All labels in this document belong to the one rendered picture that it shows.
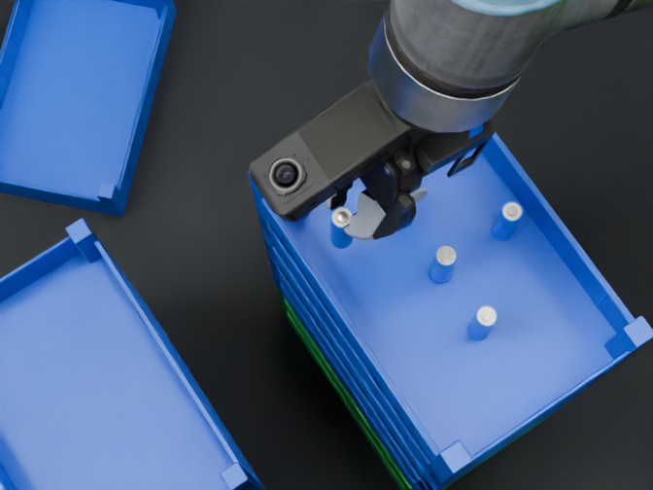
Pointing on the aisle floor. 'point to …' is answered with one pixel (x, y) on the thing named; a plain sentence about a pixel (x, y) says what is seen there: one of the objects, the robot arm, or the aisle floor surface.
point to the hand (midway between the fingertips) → (340, 218)
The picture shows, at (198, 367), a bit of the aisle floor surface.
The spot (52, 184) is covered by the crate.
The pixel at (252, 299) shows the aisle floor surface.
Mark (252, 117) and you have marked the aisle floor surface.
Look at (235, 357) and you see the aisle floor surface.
